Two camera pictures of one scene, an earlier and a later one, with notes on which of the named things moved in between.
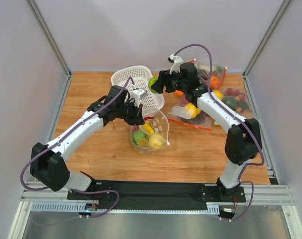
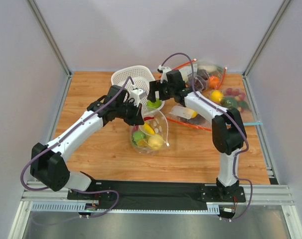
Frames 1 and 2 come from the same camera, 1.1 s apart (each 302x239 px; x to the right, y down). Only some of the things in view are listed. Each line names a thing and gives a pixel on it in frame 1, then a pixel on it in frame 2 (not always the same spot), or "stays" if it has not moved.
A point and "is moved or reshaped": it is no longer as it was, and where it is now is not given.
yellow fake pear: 156,141 stays
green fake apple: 152,80 is moved or reshaped
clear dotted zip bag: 153,137 stays
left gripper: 135,115 stays
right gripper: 163,81 -> 157,87
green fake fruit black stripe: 137,136 stays
